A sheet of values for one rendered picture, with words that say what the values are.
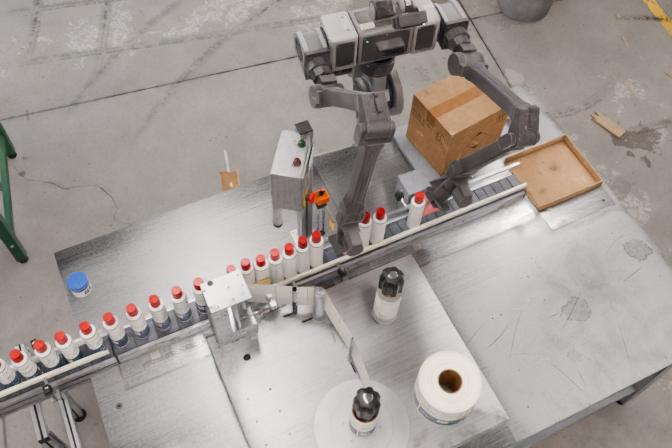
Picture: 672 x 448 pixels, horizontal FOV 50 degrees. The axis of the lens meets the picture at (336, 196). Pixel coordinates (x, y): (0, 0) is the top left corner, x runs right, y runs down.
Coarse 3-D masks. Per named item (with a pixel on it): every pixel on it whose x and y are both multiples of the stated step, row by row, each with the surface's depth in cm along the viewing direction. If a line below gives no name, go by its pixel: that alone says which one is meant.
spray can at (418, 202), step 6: (420, 192) 259; (414, 198) 261; (420, 198) 258; (414, 204) 261; (420, 204) 261; (414, 210) 263; (420, 210) 263; (408, 216) 270; (414, 216) 266; (420, 216) 267; (408, 222) 272; (414, 222) 270
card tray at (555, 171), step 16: (544, 144) 302; (560, 144) 305; (512, 160) 300; (528, 160) 300; (544, 160) 300; (560, 160) 300; (576, 160) 301; (528, 176) 296; (544, 176) 296; (560, 176) 296; (576, 176) 296; (592, 176) 296; (528, 192) 291; (544, 192) 291; (560, 192) 292; (576, 192) 288; (544, 208) 287
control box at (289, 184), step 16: (288, 144) 220; (288, 160) 217; (304, 160) 217; (272, 176) 215; (288, 176) 214; (304, 176) 216; (272, 192) 223; (288, 192) 221; (304, 192) 223; (288, 208) 229
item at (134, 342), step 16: (512, 176) 290; (480, 192) 285; (496, 192) 285; (400, 224) 276; (400, 240) 272; (336, 256) 267; (320, 272) 263; (192, 304) 255; (176, 320) 251; (192, 320) 252; (128, 336) 248; (160, 336) 248
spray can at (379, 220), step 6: (378, 210) 255; (384, 210) 255; (378, 216) 255; (384, 216) 256; (372, 222) 260; (378, 222) 257; (384, 222) 257; (372, 228) 262; (378, 228) 260; (384, 228) 261; (372, 234) 265; (378, 234) 263; (372, 240) 268; (378, 240) 267
